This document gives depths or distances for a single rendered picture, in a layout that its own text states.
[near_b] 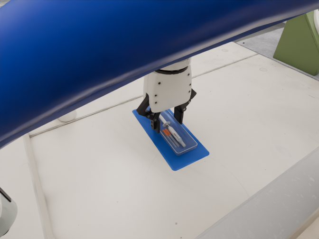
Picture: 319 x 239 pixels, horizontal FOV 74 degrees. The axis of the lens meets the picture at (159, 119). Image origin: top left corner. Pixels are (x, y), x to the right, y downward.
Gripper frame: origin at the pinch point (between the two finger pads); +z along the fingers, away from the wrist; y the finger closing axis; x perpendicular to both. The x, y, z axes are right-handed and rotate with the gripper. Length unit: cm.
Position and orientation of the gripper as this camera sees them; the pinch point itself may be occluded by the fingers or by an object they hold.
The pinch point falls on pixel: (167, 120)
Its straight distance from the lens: 51.9
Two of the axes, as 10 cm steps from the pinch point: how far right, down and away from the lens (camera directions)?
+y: -8.8, 3.2, -3.5
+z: 0.0, 7.4, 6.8
